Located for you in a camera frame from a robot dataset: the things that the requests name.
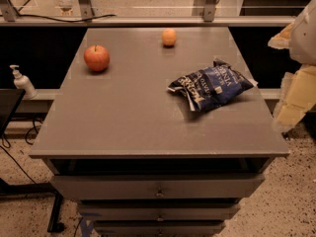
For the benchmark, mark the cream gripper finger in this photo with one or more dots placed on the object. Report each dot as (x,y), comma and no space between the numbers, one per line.
(296,98)
(282,39)

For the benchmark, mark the blue chip bag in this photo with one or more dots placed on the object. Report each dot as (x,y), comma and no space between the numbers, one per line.
(212,87)

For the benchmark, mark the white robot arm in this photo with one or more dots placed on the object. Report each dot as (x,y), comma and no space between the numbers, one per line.
(303,39)

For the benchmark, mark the red apple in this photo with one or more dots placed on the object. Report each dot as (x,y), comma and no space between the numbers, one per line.
(97,58)

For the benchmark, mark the orange fruit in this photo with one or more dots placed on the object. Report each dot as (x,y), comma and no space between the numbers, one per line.
(169,37)

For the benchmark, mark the top grey drawer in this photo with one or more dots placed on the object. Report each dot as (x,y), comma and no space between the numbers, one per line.
(161,186)

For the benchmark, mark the grey drawer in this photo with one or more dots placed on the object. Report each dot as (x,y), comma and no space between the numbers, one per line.
(159,229)
(159,211)
(161,186)

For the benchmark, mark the grey drawer cabinet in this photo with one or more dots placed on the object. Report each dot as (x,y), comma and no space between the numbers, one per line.
(124,121)

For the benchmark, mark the bottom grey drawer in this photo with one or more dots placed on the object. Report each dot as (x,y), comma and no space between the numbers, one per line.
(159,229)

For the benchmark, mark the middle grey drawer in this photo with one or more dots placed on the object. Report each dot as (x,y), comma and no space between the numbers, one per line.
(159,211)

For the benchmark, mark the white pump bottle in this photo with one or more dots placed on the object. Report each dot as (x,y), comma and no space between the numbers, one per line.
(23,82)

